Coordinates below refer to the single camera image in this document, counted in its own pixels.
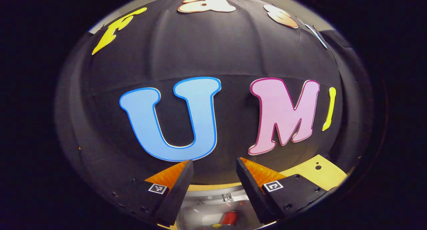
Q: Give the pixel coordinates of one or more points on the white desktop garbage bin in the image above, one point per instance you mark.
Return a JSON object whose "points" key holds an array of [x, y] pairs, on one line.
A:
{"points": [[213, 206]]}

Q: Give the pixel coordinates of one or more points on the black backdrop cloth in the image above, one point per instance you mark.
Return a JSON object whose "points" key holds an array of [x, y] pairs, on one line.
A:
{"points": [[233, 49]]}

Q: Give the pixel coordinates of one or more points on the red pop can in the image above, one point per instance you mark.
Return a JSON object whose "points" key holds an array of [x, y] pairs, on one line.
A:
{"points": [[230, 218]]}

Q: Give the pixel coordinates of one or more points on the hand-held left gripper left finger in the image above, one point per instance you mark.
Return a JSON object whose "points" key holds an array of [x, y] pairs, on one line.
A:
{"points": [[175, 196]]}

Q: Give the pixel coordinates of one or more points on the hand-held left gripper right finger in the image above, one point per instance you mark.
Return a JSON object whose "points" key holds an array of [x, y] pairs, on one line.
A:
{"points": [[257, 198]]}

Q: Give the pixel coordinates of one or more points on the yellow paper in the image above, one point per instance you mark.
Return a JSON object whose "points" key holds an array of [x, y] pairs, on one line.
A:
{"points": [[216, 225]]}

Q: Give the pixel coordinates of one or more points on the yellow wooden desktop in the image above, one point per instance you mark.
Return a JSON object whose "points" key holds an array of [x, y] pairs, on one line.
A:
{"points": [[320, 178]]}

